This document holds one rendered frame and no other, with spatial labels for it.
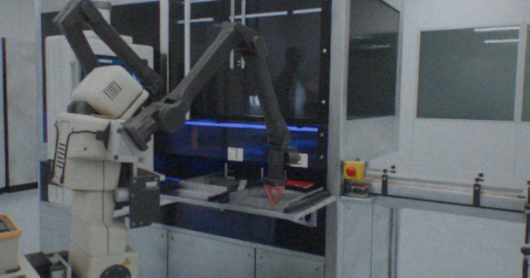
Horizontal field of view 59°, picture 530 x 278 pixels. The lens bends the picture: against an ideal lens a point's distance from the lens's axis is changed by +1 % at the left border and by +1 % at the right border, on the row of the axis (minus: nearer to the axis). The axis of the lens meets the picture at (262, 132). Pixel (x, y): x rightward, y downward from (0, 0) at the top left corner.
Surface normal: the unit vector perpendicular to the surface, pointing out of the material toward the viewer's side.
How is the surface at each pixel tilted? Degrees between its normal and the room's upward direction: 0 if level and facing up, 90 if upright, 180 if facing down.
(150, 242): 90
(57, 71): 90
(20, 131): 90
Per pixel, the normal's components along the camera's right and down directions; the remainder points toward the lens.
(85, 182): 0.61, 0.07
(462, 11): -0.51, 0.06
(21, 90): 0.87, 0.05
